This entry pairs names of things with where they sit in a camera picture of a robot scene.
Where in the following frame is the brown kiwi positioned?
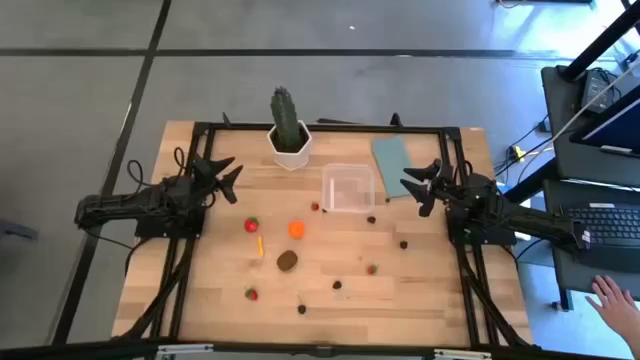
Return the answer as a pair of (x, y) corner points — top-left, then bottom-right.
(275, 249), (300, 273)

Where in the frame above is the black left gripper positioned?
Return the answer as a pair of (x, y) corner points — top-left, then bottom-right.
(177, 155), (245, 210)

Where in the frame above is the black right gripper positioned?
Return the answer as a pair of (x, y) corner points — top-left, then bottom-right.
(399, 159), (482, 217)

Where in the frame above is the black keyboard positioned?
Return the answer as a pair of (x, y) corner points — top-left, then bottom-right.
(563, 202), (640, 274)

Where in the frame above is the black aluminium table frame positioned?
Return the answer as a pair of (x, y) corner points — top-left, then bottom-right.
(0, 112), (640, 360)

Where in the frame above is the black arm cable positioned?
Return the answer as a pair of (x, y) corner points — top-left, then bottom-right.
(126, 146), (201, 201)

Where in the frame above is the person's hand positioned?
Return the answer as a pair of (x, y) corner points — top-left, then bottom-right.
(584, 274), (640, 359)

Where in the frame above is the silver bracket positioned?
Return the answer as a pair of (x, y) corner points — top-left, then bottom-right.
(155, 343), (215, 357)
(433, 348), (494, 360)

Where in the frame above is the black diagonal frame post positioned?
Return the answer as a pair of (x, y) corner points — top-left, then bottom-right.
(559, 0), (640, 82)

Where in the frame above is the black computer monitor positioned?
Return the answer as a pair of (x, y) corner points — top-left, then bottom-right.
(569, 82), (640, 160)

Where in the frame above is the teal folded cloth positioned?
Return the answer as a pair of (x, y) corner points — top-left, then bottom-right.
(370, 135), (415, 201)

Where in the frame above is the black power adapter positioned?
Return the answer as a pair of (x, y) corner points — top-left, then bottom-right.
(579, 69), (619, 114)

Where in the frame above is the green cactus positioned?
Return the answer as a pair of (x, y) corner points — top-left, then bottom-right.
(269, 86), (300, 153)

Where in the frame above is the clear plastic container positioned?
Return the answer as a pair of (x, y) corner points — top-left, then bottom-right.
(320, 162), (377, 215)

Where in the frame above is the black desk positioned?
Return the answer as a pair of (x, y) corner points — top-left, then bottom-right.
(541, 63), (640, 311)

